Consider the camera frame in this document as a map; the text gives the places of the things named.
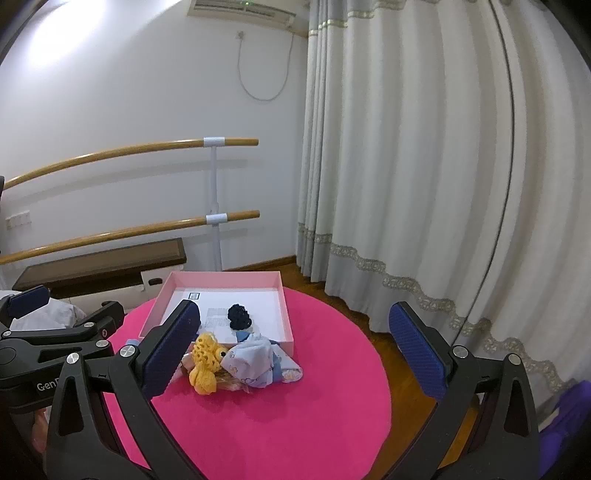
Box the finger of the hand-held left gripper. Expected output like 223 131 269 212
0 285 51 324
61 301 126 343

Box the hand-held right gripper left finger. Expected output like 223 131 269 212
46 299 218 480

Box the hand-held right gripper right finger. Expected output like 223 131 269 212
388 301 541 480

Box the yellow crocheted toy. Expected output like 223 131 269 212
188 333 228 395

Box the bag of cotton swabs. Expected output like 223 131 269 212
215 375 252 394

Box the light blue printed cloth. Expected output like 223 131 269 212
219 332 304 387

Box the pink shallow box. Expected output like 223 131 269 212
139 271 295 356

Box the white crumpled cloth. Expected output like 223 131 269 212
9 298 87 331

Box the dark brown bench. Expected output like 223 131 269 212
11 239 187 301

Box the white bench base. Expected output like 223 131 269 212
140 264 184 292

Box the black crocheted piece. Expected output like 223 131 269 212
228 305 254 331

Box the wooden ballet bar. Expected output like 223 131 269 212
2 137 259 191
0 210 260 265

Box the pink round mat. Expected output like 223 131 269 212
104 281 393 480

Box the purple cloth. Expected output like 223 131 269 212
538 379 591 462

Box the white and grey curtain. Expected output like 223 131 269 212
295 0 591 395

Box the white air conditioner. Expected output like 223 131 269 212
187 0 297 31

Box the white bar support post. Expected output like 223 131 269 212
203 137 227 272

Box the thin black cable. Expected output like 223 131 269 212
462 0 516 324

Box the white power cord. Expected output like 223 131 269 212
236 30 294 101

